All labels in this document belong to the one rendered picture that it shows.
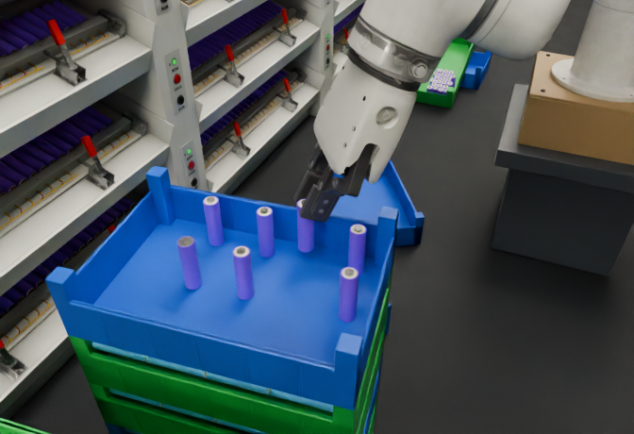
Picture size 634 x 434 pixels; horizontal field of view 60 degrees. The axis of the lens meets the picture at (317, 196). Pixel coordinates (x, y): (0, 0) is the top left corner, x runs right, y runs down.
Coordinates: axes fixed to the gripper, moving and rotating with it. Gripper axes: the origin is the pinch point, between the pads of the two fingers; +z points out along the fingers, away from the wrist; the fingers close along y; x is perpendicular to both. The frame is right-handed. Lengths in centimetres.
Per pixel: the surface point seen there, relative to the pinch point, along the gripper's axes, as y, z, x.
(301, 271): -1.1, 9.5, -2.1
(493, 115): 93, 11, -94
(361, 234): -3.4, 1.3, -5.1
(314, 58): 106, 17, -35
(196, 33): 61, 7, 7
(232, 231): 7.7, 12.4, 4.1
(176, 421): -9.5, 26.2, 7.6
